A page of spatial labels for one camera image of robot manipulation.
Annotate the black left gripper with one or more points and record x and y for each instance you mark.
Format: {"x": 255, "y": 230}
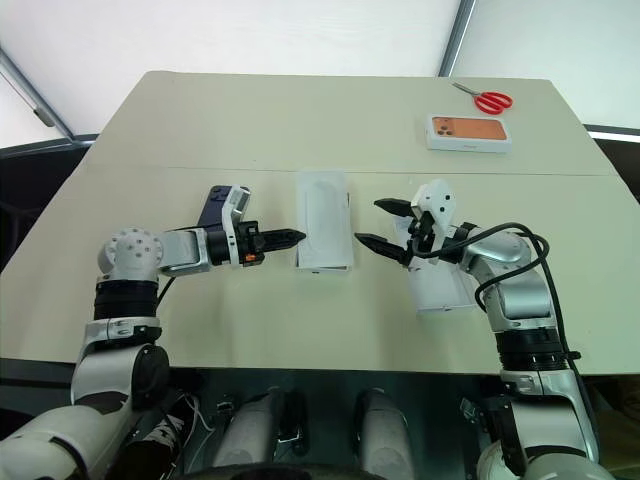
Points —
{"x": 247, "y": 242}

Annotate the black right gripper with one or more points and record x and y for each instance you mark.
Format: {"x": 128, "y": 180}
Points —
{"x": 424, "y": 232}

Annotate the white phone box base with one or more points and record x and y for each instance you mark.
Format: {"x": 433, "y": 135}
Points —
{"x": 322, "y": 225}

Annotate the dark blue phone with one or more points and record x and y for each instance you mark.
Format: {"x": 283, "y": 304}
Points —
{"x": 212, "y": 207}

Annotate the white phone box lid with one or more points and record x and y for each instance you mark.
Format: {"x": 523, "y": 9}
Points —
{"x": 440, "y": 292}

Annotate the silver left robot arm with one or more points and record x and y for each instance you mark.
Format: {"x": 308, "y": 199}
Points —
{"x": 135, "y": 255}

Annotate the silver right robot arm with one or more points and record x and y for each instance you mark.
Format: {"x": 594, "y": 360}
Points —
{"x": 520, "y": 295}

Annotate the white box with orange phone print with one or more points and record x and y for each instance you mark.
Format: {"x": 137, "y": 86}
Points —
{"x": 470, "y": 131}

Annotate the silver left robot leg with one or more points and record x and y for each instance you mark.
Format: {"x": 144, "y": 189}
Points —
{"x": 250, "y": 435}

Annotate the silver robot leg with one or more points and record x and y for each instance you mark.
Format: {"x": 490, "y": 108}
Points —
{"x": 380, "y": 435}
{"x": 250, "y": 435}

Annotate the wide grey metal pole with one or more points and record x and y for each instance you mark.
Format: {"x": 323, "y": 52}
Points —
{"x": 457, "y": 37}

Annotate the silver right robot leg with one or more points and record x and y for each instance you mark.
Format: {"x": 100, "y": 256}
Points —
{"x": 380, "y": 435}

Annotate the black and white sneaker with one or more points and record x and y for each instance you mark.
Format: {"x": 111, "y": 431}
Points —
{"x": 165, "y": 435}

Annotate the thin grey metal pole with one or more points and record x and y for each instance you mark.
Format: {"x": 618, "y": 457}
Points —
{"x": 30, "y": 95}

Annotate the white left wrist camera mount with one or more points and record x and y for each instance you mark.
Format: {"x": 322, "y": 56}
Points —
{"x": 232, "y": 212}

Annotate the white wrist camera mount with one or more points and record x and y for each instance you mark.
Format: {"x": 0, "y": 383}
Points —
{"x": 232, "y": 212}
{"x": 440, "y": 200}

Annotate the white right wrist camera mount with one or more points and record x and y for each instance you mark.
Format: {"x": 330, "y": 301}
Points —
{"x": 440, "y": 200}

